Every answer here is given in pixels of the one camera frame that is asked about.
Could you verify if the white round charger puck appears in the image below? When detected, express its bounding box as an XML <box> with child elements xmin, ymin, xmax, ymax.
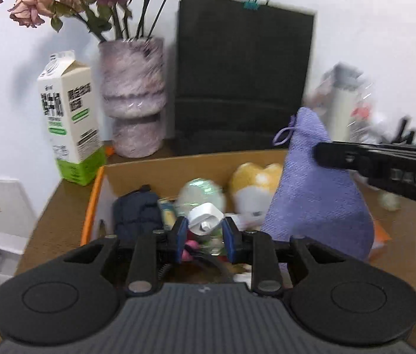
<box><xmin>187</xmin><ymin>202</ymin><xmax>224</xmax><ymax>237</ymax></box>

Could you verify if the purple woven drawstring pouch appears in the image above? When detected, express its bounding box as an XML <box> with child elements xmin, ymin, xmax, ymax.
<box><xmin>261</xmin><ymin>107</ymin><xmax>374</xmax><ymax>260</ymax></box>

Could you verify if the red cardboard fruit box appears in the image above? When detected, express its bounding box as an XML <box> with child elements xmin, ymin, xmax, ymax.
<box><xmin>82</xmin><ymin>141</ymin><xmax>388</xmax><ymax>260</ymax></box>

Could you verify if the dark navy folded cloth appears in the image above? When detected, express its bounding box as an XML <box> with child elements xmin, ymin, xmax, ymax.
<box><xmin>112</xmin><ymin>185</ymin><xmax>163</xmax><ymax>241</ymax></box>

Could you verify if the yellow white plush toy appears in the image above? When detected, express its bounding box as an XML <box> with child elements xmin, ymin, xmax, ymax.
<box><xmin>228</xmin><ymin>162</ymin><xmax>283</xmax><ymax>219</ymax></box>

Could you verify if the white thermos bottle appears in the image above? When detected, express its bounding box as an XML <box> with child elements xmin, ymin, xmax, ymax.
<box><xmin>319</xmin><ymin>63</ymin><xmax>363</xmax><ymax>142</ymax></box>

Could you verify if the black paper shopping bag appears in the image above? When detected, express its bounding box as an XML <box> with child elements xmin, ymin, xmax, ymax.
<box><xmin>173</xmin><ymin>0</ymin><xmax>315</xmax><ymax>155</ymax></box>

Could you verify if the marbled purple ceramic vase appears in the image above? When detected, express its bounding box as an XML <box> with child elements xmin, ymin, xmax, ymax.
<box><xmin>98</xmin><ymin>37</ymin><xmax>166</xmax><ymax>158</ymax></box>

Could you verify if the white green milk carton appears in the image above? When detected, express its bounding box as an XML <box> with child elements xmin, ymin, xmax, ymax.
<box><xmin>37</xmin><ymin>50</ymin><xmax>106</xmax><ymax>186</ymax></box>

